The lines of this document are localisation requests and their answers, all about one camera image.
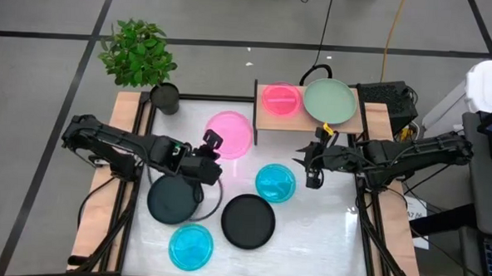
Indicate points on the green plant in black pot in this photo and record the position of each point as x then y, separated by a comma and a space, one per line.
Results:
137, 54

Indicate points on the dark teal large plate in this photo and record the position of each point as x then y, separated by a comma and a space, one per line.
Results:
170, 201

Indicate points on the white paper sheet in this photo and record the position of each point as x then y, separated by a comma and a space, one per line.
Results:
417, 212

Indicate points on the cyan translucent small plate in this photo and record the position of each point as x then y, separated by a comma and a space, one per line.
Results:
275, 183
190, 247

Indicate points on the black aluminium rig frame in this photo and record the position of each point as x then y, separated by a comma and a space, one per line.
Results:
214, 98

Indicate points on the wooden shelf with black frame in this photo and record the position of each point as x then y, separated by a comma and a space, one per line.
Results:
296, 122

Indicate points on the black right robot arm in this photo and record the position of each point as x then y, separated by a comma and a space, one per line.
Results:
415, 155

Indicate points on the yellow tag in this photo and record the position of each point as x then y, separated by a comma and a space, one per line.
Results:
328, 128

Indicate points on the pink translucent small plate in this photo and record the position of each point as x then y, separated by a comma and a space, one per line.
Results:
281, 102

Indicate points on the black perforated box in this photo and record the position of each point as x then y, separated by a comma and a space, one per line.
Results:
387, 102

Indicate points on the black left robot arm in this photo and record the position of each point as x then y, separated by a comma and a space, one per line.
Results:
117, 142

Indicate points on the mint green large plate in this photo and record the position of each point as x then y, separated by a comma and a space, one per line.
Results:
330, 101

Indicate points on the white plastic lid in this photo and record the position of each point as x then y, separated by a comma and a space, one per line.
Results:
491, 84

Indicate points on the black large plate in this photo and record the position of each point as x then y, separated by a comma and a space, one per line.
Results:
247, 221

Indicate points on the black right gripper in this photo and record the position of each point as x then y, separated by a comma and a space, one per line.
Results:
336, 158

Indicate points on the dark grey cart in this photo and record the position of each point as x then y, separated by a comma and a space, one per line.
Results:
488, 198

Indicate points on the pink translucent large plate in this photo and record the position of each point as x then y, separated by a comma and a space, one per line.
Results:
234, 131

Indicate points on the black flat bar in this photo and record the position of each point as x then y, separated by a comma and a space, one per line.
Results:
442, 219

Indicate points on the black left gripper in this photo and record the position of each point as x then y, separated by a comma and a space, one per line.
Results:
203, 165

